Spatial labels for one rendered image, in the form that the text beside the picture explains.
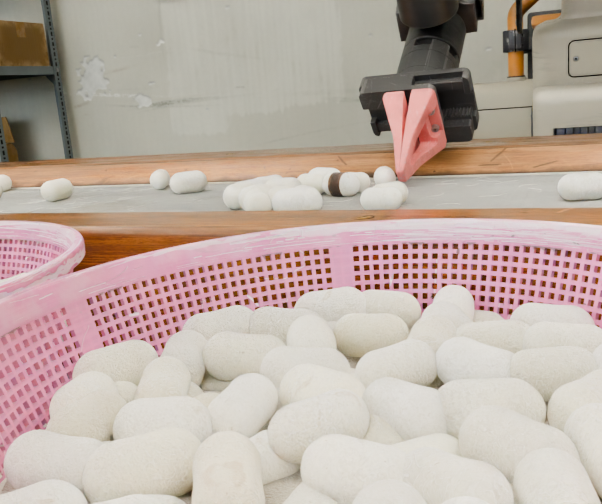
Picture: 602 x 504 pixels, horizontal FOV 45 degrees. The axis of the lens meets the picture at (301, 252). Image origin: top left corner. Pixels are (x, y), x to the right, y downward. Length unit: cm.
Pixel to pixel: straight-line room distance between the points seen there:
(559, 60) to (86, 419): 101
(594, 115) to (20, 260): 86
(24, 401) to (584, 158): 55
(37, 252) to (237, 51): 238
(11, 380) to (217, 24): 260
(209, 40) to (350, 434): 266
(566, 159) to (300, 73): 206
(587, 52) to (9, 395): 102
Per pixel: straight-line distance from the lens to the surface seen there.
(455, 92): 69
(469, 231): 34
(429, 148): 68
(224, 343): 28
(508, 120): 143
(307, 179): 65
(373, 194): 54
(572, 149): 72
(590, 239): 32
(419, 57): 71
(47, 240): 45
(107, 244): 44
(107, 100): 306
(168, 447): 21
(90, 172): 93
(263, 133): 277
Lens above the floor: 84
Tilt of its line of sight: 13 degrees down
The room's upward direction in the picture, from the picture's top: 5 degrees counter-clockwise
